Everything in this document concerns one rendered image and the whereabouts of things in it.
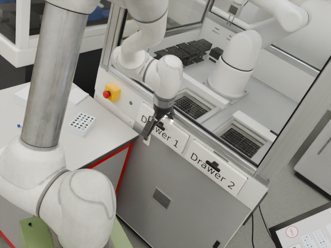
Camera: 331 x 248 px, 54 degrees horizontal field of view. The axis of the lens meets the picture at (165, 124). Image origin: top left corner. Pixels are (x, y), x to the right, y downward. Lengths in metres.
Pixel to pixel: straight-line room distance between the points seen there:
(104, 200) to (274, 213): 2.09
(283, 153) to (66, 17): 0.91
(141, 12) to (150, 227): 1.46
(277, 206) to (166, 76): 1.94
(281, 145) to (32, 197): 0.88
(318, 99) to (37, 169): 0.91
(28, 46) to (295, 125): 1.35
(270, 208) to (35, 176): 2.19
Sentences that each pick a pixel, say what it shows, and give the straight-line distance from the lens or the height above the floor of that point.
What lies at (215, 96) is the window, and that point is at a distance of 1.37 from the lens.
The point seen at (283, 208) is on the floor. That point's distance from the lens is 2.91.
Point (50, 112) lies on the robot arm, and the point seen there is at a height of 1.26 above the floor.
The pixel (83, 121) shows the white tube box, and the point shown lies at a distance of 1.60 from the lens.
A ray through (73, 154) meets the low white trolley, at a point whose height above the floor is 0.76.
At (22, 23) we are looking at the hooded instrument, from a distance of 1.80.
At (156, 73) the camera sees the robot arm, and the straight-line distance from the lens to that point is 1.20.
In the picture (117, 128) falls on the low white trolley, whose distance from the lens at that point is 1.66.
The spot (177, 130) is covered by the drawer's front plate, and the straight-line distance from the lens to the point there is 1.50.
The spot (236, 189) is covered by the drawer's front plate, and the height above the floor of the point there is 0.86.
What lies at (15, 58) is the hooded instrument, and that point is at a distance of 1.88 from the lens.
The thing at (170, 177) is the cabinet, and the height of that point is 0.64.
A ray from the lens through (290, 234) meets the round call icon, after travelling 1.22.
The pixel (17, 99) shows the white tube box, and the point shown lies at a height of 0.79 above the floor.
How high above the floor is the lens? 1.81
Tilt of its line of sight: 36 degrees down
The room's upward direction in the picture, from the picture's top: 21 degrees clockwise
